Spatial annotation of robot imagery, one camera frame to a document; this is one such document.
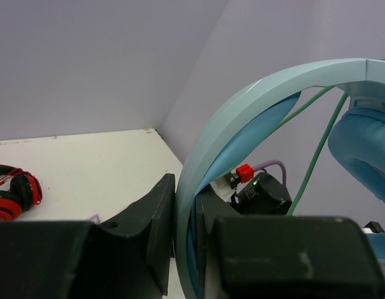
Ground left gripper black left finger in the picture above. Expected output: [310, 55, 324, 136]
[0, 174, 175, 298]

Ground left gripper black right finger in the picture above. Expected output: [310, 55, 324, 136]
[196, 187, 385, 298]

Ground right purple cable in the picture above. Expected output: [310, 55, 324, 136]
[252, 159, 288, 185]

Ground light blue headphones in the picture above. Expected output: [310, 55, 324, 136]
[174, 58, 385, 298]

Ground pink blue cat-ear headphones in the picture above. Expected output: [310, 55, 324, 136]
[88, 214, 102, 224]

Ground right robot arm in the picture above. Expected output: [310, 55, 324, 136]
[229, 172, 292, 215]

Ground red black headphones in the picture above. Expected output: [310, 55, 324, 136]
[0, 164, 43, 221]

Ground green headphone cable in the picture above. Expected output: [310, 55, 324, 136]
[273, 55, 385, 216]

